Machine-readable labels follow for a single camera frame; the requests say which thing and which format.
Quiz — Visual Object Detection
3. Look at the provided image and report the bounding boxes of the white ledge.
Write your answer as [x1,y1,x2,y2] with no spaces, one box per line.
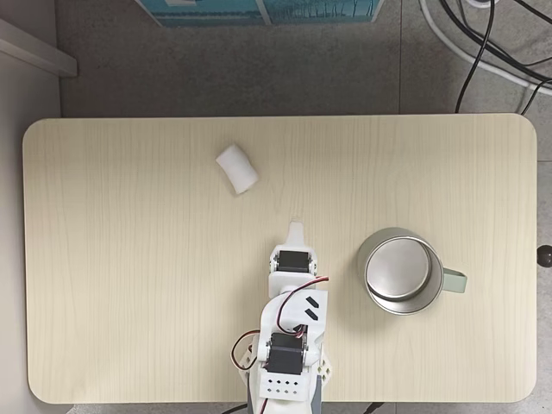
[0,18,79,78]

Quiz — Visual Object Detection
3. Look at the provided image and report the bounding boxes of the red black gripper servo cable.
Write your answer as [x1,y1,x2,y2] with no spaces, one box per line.
[277,275,331,336]

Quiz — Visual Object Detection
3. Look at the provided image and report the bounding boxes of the black floor cable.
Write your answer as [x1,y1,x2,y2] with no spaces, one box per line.
[455,0,495,114]
[438,0,552,81]

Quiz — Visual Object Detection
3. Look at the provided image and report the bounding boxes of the white gauze dressing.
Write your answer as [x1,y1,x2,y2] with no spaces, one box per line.
[215,144,260,198]

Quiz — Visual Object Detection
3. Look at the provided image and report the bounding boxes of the red black base servo cable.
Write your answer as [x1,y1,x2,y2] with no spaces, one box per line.
[229,329,262,372]

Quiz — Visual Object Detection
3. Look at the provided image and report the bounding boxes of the grey table clamp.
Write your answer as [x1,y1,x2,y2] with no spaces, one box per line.
[311,373,325,414]

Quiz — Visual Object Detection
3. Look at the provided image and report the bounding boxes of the white floor cable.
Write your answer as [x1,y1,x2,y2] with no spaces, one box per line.
[417,0,552,116]

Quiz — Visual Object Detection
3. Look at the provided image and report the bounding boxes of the green mug steel interior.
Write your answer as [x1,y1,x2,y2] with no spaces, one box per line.
[356,227,468,317]

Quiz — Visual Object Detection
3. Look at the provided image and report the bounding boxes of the blue printed box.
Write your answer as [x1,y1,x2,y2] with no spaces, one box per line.
[135,0,386,28]

